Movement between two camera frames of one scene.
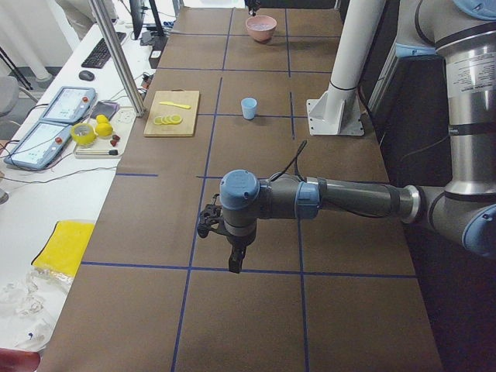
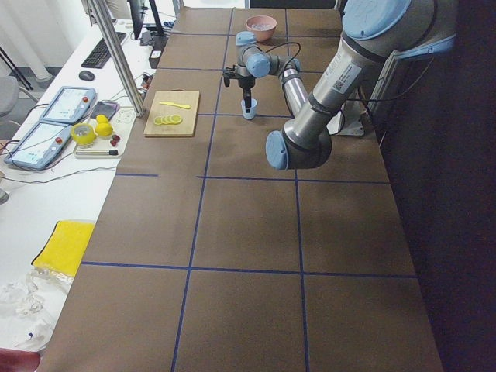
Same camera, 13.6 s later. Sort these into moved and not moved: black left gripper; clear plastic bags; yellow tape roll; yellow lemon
Moved: black left gripper
Not moved: yellow tape roll; clear plastic bags; yellow lemon
